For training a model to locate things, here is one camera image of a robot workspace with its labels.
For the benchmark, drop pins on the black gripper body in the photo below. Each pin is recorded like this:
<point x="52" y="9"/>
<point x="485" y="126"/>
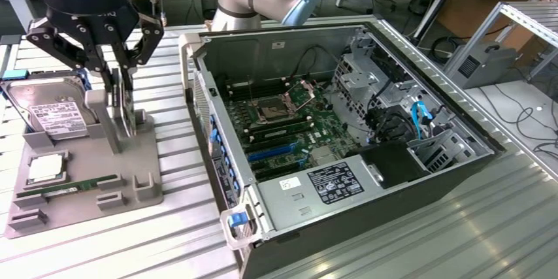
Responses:
<point x="87" y="1"/>

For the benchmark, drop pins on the green graphics card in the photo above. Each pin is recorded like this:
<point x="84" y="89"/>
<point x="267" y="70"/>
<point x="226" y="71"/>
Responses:
<point x="128" y="119"/>

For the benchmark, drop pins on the hard disk with blue rails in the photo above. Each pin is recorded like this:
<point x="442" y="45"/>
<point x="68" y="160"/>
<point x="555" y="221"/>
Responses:
<point x="52" y="109"/>

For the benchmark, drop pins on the RAM slot with white clips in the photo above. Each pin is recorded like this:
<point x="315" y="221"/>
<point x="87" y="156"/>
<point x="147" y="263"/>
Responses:
<point x="259" y="90"/>
<point x="256" y="83"/>
<point x="274" y="125"/>

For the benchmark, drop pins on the silver socket cover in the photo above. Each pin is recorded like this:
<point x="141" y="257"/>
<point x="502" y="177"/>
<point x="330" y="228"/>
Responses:
<point x="292" y="88"/>

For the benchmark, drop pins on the CPU socket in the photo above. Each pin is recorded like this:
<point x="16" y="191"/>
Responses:
<point x="274" y="112"/>

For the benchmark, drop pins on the silver CPU chip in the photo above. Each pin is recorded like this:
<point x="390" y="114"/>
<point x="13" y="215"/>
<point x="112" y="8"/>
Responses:
<point x="45" y="168"/>

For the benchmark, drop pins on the grey parts rack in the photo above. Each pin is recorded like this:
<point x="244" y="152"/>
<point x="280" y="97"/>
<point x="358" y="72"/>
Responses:
<point x="87" y="174"/>

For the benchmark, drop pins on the RAM stick with white label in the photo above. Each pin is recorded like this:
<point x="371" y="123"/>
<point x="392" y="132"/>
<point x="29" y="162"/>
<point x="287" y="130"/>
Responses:
<point x="274" y="133"/>

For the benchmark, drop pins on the green RAM stick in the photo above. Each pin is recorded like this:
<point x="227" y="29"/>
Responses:
<point x="77" y="185"/>

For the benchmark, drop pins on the long black expansion slot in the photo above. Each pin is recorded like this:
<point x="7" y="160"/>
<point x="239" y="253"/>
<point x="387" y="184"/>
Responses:
<point x="266" y="146"/>
<point x="279" y="167"/>

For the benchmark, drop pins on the blue expansion slot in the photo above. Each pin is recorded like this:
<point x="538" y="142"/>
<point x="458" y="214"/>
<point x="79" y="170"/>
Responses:
<point x="270" y="152"/>

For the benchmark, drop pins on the tall metal disk bay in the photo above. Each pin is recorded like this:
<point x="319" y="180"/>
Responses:
<point x="352" y="102"/>

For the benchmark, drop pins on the silver finned heatsink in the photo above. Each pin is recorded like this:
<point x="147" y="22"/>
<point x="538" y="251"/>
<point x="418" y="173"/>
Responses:
<point x="324" y="155"/>

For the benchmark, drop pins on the black chair base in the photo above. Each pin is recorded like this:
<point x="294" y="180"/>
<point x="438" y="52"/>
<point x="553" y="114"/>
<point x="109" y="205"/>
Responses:
<point x="383" y="6"/>

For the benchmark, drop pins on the blue case latch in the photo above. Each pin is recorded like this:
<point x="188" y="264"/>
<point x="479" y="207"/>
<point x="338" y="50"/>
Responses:
<point x="236" y="220"/>

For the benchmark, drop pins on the grey power supply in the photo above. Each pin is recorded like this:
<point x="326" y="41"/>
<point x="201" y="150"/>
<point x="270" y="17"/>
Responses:
<point x="287" y="213"/>

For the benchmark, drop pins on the black stand pole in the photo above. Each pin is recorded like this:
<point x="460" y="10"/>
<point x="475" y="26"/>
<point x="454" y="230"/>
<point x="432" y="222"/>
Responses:
<point x="440" y="4"/>

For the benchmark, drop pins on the black plastic shroud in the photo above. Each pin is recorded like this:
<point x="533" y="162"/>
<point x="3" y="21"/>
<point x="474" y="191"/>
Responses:
<point x="392" y="164"/>

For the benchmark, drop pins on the brown wooden cabinet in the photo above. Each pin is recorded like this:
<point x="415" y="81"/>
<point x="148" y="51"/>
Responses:
<point x="462" y="11"/>

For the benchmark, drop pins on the low metal disk bay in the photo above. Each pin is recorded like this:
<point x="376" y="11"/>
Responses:
<point x="440" y="155"/>

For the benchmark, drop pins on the black open PC case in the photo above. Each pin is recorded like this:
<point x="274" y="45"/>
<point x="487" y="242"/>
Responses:
<point x="348" y="243"/>

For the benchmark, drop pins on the grey computer tower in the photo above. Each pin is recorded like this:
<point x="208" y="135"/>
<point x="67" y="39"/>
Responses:
<point x="493" y="70"/>

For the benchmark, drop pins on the silver metal latch bracket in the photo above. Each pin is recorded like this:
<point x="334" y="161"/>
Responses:
<point x="375" y="176"/>

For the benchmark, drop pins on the aluminium profile frame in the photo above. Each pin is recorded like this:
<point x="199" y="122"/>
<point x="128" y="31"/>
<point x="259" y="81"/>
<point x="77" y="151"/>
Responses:
<point x="479" y="35"/>

